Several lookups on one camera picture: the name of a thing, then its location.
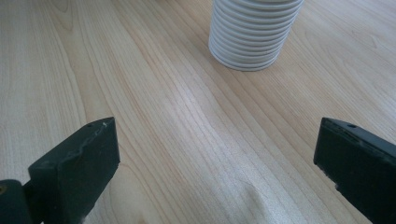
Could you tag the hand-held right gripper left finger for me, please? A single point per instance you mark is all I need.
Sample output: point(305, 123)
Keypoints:
point(77, 165)

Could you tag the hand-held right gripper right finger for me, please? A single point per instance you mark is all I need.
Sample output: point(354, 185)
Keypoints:
point(361, 168)

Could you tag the stack of white paper cups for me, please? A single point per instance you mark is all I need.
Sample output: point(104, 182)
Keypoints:
point(249, 34)

